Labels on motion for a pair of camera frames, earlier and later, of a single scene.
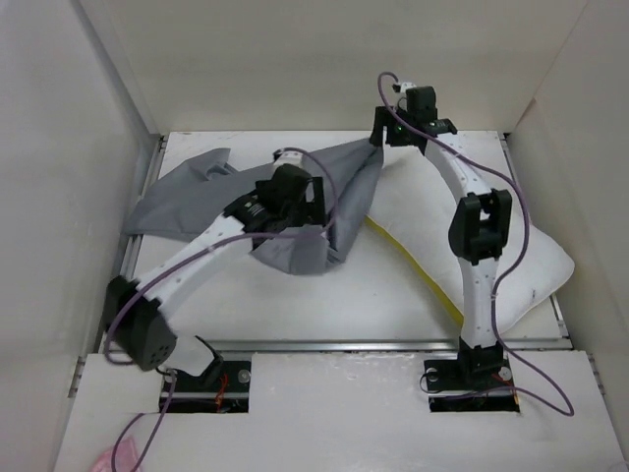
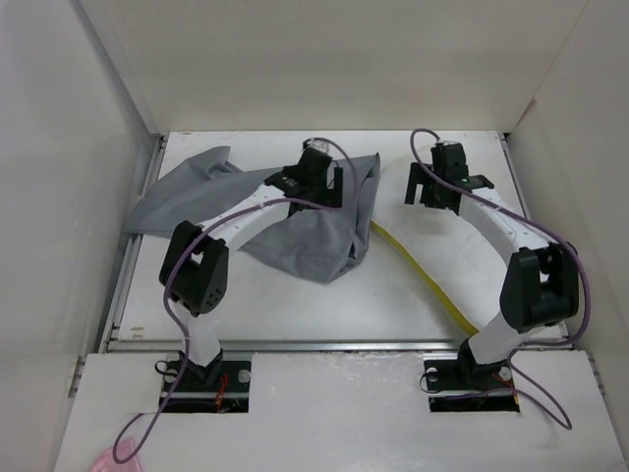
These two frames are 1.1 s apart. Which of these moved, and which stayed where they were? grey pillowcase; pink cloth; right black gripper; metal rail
Moved: right black gripper; grey pillowcase
Stayed: metal rail; pink cloth
